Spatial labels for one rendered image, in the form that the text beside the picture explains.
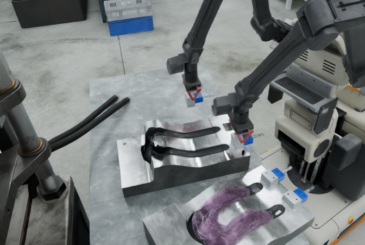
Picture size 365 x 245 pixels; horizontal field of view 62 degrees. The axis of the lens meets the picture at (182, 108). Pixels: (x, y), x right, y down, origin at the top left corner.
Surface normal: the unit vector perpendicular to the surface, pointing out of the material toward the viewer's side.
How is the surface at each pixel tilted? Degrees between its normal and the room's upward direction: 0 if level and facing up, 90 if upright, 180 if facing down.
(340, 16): 30
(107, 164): 0
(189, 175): 90
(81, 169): 0
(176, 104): 0
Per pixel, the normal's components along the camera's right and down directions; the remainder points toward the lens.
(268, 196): -0.04, -0.78
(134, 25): 0.26, 0.61
